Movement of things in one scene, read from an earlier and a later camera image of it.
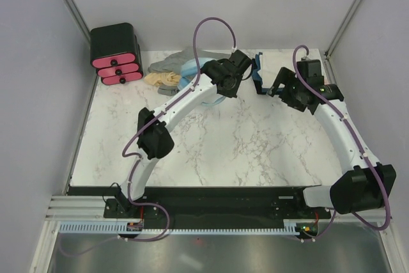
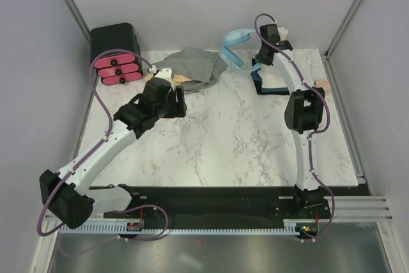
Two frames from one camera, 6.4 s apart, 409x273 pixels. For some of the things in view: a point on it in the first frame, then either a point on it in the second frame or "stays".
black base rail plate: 207,203 stays
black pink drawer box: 115,54 stays
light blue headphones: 189,72 -> 232,37
